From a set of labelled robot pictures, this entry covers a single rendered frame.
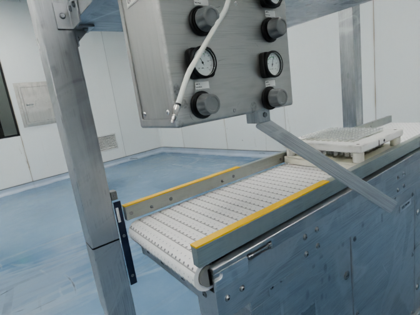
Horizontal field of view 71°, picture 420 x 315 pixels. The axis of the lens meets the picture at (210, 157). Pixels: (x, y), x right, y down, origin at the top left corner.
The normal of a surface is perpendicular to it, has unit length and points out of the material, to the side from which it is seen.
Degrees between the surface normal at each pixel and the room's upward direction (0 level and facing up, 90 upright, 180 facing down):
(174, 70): 90
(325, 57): 90
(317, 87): 90
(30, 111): 90
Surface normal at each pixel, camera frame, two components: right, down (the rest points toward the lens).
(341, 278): 0.60, 0.08
